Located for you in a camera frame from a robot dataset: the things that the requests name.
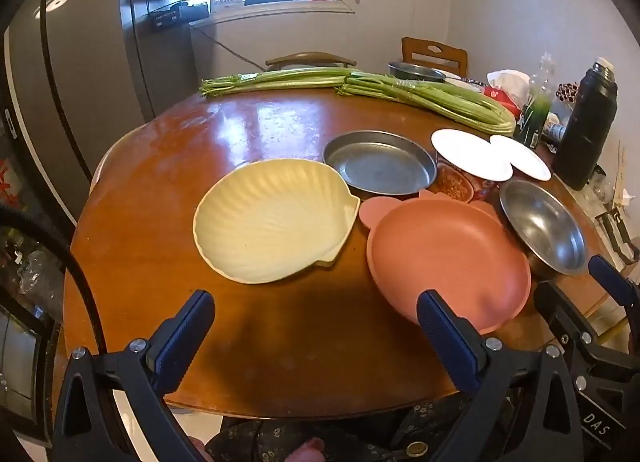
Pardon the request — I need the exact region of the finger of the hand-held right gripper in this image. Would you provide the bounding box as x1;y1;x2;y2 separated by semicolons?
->
534;281;640;378
588;255;640;313

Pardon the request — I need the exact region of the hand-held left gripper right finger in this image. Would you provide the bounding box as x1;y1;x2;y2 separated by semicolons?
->
416;289;588;462

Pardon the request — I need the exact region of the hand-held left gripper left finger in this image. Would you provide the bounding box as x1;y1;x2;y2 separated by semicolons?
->
52;289;216;462

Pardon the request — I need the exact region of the steel bowl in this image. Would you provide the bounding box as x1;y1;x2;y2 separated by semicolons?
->
498;179;588;277

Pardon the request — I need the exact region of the pink bear-eared plate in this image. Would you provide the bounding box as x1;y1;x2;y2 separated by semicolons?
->
359;189;532;335

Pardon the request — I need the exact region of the cream shell-shaped plate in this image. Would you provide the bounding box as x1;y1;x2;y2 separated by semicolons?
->
193;159;362;285

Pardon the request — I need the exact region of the small white plate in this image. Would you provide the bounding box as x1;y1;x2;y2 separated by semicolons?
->
489;134;552;181

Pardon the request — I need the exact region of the red patterned bowl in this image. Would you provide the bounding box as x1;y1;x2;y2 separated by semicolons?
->
430;162;496;203

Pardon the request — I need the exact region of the steel plate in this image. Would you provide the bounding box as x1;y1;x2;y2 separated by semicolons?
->
322;130;438;197

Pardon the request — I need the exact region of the person's left hand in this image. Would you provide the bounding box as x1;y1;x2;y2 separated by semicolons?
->
292;437;326;462

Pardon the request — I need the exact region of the dark floral clothing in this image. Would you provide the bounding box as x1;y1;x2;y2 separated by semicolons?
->
205;394;516;462

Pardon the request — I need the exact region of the black thermos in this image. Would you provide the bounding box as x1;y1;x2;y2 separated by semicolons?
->
551;58;619;191

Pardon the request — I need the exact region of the small white bottle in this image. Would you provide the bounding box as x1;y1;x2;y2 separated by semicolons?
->
544;114;568;141

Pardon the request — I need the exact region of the clear bottle with green label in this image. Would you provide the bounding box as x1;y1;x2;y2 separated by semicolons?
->
515;54;556;149

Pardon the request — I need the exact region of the beige chair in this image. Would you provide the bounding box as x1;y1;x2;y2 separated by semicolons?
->
88;124;148;195

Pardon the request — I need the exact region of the red tissue pack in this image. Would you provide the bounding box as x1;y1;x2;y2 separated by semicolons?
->
482;70;532;115

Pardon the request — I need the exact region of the glass door cabinet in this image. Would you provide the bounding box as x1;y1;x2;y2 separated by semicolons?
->
0;92;66;438

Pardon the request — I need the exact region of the thick celery bunch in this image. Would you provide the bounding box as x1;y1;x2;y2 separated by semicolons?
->
335;72;517;137

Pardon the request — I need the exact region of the white bowl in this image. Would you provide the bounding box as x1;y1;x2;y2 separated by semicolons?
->
445;72;486;88

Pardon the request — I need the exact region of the steel pot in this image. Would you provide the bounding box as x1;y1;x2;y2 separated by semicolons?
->
388;62;447;83

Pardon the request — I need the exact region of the long celery bunch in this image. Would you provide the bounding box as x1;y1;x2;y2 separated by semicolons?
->
200;66;361;98

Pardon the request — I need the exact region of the grey refrigerator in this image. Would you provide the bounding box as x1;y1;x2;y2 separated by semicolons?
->
5;0;201;243

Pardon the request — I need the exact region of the orange wooden chair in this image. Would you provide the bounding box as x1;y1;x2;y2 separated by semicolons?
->
401;36;468;77

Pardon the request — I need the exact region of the curved-back dark wooden chair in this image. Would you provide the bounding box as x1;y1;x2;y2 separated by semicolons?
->
265;52;357;73

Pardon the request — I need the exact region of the thin black wall cable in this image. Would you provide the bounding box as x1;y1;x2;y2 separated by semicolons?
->
192;24;271;70

